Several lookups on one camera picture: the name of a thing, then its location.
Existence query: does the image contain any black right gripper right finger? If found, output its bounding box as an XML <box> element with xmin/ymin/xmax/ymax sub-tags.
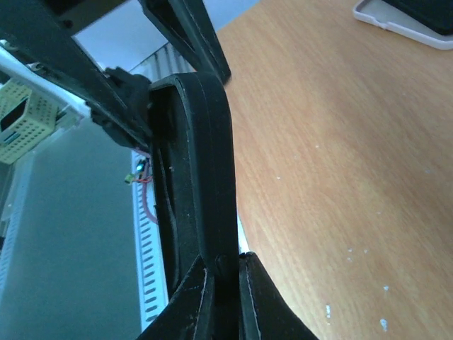
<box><xmin>239</xmin><ymin>251</ymin><xmax>317</xmax><ymax>340</ymax></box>

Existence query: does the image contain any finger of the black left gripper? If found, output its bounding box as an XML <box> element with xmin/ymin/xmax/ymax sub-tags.
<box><xmin>1</xmin><ymin>1</ymin><xmax>152</xmax><ymax>149</ymax></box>
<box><xmin>140</xmin><ymin>0</ymin><xmax>231</xmax><ymax>84</ymax></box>

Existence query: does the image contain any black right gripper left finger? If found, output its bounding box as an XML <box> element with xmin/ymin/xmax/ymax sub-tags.
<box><xmin>138</xmin><ymin>256</ymin><xmax>214</xmax><ymax>340</ymax></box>

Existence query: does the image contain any black silicone phone case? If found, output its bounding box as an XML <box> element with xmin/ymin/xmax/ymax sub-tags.
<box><xmin>150</xmin><ymin>72</ymin><xmax>239</xmax><ymax>293</ymax></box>

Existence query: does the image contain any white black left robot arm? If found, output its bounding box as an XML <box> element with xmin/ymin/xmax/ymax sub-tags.
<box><xmin>1</xmin><ymin>1</ymin><xmax>231</xmax><ymax>150</ymax></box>

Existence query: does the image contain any white phone case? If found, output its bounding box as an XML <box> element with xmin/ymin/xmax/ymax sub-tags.
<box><xmin>352</xmin><ymin>0</ymin><xmax>452</xmax><ymax>50</ymax></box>

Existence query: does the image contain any left small circuit board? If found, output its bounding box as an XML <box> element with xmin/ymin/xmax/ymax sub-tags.
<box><xmin>124</xmin><ymin>159</ymin><xmax>152</xmax><ymax>185</ymax></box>

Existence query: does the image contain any grey slotted cable duct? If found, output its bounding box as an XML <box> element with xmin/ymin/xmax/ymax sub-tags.
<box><xmin>131</xmin><ymin>150</ymin><xmax>169</xmax><ymax>330</ymax></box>

